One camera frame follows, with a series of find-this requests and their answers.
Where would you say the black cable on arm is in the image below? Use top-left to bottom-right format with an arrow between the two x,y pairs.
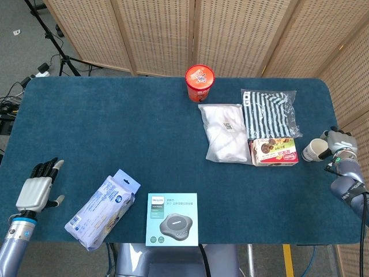
358,190 -> 369,277

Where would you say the lavender wet wipes pack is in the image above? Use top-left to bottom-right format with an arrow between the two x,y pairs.
64,169 -> 141,252

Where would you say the white cloth package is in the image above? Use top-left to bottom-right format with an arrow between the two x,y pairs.
198,103 -> 253,165

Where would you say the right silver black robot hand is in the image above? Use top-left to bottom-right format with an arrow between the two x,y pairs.
318,126 -> 359,161

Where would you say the teal speaker product box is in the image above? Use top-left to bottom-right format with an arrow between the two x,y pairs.
145,193 -> 199,247

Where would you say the black tripod stand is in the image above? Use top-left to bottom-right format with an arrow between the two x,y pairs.
24,0 -> 103,77

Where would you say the yellow strip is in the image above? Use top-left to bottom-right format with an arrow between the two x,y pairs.
283,244 -> 294,277

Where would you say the white power strip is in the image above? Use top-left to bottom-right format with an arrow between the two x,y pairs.
30,62 -> 51,78

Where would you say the small white paper cup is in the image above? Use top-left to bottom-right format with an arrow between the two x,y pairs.
301,138 -> 330,163

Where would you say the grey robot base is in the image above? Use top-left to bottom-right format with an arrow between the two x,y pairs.
115,243 -> 240,277

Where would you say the blue table mat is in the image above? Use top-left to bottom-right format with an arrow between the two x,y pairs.
0,76 -> 367,246

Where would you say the wooden woven folding screen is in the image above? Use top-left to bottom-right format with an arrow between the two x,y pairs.
43,0 -> 369,277

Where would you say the black floor cables bundle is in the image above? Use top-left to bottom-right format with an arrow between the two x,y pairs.
0,75 -> 31,136

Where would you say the striped garment in plastic bag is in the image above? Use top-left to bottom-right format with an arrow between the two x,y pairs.
240,89 -> 304,140

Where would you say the red cookie box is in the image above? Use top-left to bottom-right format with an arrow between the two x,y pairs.
249,137 -> 299,167

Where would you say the red round snack tub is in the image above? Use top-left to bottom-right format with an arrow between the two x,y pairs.
184,65 -> 216,103

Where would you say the metal table leg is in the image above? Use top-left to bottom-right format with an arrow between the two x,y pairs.
247,244 -> 256,277

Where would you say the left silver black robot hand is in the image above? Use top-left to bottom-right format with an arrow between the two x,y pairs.
15,157 -> 65,214

